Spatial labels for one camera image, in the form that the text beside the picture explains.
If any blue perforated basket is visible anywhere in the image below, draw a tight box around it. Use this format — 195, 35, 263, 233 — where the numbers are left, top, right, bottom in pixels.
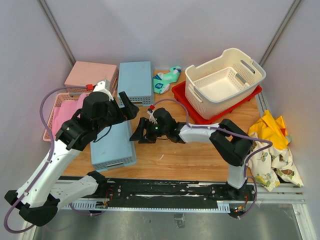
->
90, 121, 137, 172

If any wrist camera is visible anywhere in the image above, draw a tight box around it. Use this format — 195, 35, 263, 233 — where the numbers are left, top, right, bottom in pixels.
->
85, 79, 113, 98
147, 105, 158, 124

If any light blue upturned basket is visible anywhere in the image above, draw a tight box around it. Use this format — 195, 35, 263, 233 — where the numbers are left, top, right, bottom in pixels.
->
117, 61, 154, 107

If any patterned white cloth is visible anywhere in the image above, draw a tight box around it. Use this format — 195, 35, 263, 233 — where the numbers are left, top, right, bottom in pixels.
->
248, 131, 304, 192

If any pink cloth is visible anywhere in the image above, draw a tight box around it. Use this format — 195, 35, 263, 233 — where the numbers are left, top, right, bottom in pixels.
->
51, 92, 88, 137

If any pink basket with cloth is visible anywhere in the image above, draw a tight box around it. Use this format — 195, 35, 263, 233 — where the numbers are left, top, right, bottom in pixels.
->
42, 92, 88, 143

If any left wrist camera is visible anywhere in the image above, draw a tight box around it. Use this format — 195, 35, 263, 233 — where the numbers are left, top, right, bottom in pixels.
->
85, 79, 113, 98

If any red plastic tray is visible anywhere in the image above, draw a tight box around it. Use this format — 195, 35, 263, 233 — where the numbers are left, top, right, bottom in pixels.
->
171, 81, 262, 125

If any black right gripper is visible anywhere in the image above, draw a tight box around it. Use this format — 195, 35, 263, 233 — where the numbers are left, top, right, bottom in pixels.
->
129, 117, 168, 145

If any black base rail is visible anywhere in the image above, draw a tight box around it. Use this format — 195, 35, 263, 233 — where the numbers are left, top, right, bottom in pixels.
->
59, 176, 256, 208

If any yellow cloth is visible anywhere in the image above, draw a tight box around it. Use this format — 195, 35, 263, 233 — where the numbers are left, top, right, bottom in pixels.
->
248, 110, 290, 150

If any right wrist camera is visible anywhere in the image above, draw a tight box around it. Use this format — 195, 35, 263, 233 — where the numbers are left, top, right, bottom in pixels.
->
147, 105, 158, 124

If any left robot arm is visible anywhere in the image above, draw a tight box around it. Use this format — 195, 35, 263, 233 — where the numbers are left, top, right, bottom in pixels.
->
4, 91, 139, 227

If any pink perforated basket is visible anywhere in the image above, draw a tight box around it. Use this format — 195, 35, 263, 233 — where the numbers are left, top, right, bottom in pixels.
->
64, 61, 119, 95

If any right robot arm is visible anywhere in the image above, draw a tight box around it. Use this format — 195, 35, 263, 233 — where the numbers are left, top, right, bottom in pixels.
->
129, 107, 253, 200

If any small white perforated basket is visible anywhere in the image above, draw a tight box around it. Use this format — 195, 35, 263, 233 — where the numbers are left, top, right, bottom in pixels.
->
194, 67, 250, 102

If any large white laundry basket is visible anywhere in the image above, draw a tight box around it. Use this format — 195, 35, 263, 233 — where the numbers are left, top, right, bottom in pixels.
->
185, 48, 266, 120

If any teal and white sock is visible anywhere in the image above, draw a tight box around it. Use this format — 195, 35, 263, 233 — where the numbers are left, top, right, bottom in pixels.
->
152, 66, 182, 94

